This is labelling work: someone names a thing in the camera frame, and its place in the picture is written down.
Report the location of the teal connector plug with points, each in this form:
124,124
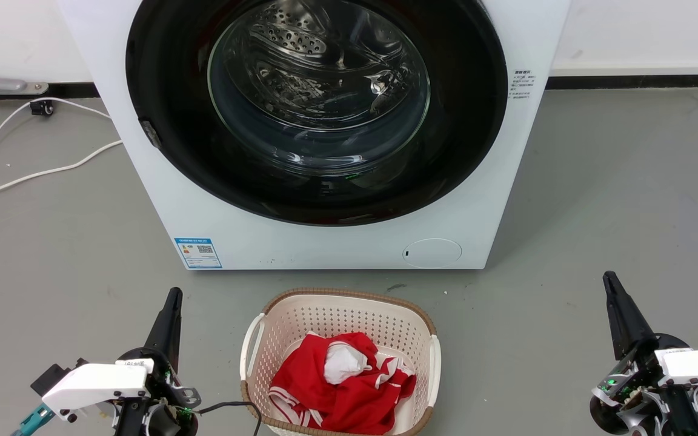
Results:
33,421

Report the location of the white front-load washing machine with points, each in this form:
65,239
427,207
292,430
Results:
337,245

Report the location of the blue energy label sticker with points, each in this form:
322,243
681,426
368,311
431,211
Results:
198,252

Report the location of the red garment with white stripes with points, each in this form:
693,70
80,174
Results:
355,406

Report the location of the round white filter cover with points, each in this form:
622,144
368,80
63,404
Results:
432,253

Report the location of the stainless steel washer drum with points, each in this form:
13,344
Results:
300,66

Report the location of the round black glass washer door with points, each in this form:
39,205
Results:
464,139

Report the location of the small printed text sticker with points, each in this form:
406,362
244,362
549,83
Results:
521,83

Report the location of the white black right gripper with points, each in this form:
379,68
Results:
688,369

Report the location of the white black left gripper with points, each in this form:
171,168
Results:
97,381

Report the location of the cream perforated laundry basket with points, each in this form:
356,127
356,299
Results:
379,318

